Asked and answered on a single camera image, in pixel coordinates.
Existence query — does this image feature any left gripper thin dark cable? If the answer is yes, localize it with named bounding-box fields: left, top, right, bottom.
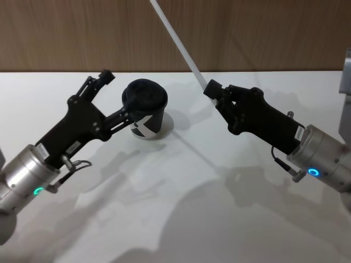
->
left=46, top=155, right=93, bottom=194

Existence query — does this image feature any white plastic straw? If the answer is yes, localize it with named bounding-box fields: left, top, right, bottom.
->
left=149, top=0, right=219, bottom=107

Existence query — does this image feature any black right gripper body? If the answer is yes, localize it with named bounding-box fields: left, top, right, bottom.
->
left=229, top=87, right=305, bottom=155

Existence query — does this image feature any right gripper thin dark cable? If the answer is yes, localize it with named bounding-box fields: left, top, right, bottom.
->
left=270, top=146, right=305, bottom=182

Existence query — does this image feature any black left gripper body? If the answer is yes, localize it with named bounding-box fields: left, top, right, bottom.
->
left=35, top=95, right=111, bottom=170

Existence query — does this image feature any black paper cup with lid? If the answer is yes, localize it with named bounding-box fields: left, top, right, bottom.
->
left=121, top=78, right=169, bottom=141

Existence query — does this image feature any gripper thin dark cable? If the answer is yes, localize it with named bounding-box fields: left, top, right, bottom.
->
left=270, top=146, right=305, bottom=182
left=46, top=155, right=93, bottom=194

